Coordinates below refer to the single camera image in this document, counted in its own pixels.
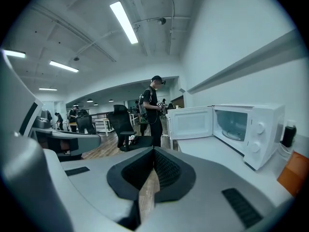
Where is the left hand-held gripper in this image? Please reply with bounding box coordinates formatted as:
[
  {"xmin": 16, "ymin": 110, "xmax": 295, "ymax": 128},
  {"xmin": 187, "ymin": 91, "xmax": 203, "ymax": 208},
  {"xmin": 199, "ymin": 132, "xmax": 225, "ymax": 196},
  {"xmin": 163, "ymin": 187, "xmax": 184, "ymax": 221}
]
[{"xmin": 0, "ymin": 48, "xmax": 53, "ymax": 140}]

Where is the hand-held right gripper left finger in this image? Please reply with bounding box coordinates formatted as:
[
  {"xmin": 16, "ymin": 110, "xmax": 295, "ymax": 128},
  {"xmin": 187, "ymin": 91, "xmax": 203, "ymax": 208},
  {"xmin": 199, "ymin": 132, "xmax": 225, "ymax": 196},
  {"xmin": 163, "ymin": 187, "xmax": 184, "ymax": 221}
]
[{"xmin": 59, "ymin": 146, "xmax": 155, "ymax": 232}]

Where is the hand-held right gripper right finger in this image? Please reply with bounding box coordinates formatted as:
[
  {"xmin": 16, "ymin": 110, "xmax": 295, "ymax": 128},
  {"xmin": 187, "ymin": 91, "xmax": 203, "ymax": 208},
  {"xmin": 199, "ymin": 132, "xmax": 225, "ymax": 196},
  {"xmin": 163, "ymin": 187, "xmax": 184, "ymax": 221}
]
[{"xmin": 141, "ymin": 146, "xmax": 295, "ymax": 232}]

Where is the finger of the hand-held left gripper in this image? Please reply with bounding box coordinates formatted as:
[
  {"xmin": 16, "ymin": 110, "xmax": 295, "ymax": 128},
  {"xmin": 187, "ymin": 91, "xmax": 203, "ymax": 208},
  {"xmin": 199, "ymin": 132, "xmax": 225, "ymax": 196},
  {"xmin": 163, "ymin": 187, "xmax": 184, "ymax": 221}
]
[{"xmin": 30, "ymin": 127, "xmax": 101, "ymax": 161}]

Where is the white microwave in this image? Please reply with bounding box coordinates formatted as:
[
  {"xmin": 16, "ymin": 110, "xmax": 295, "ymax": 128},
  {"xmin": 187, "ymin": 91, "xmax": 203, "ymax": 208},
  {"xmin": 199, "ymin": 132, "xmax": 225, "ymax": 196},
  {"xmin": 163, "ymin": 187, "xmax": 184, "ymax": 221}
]
[{"xmin": 166, "ymin": 102, "xmax": 286, "ymax": 171}]

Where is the black office chair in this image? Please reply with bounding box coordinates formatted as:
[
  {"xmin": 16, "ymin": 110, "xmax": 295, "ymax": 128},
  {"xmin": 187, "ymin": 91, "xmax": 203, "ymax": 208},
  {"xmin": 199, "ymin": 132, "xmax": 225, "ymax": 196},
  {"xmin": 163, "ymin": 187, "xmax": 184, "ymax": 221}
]
[
  {"xmin": 75, "ymin": 109, "xmax": 97, "ymax": 135},
  {"xmin": 107, "ymin": 104, "xmax": 155, "ymax": 152}
]

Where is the orange plastic box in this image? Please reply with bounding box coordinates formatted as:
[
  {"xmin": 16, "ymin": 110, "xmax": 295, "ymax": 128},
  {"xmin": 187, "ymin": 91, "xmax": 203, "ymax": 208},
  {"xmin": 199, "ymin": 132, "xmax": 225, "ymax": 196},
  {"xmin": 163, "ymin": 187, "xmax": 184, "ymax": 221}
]
[{"xmin": 276, "ymin": 150, "xmax": 309, "ymax": 197}]

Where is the brown wooden door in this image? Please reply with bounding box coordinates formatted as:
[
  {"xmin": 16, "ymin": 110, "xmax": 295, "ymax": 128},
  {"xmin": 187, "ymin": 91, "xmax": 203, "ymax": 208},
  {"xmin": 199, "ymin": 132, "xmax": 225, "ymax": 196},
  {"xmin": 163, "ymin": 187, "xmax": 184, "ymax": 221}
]
[{"xmin": 169, "ymin": 95, "xmax": 185, "ymax": 110}]

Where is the dark bottle with white cap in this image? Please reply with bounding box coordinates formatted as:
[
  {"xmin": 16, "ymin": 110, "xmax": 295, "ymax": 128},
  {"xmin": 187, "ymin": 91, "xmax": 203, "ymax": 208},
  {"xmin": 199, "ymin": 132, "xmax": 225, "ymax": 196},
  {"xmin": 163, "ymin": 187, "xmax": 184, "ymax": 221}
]
[{"xmin": 281, "ymin": 119, "xmax": 297, "ymax": 148}]

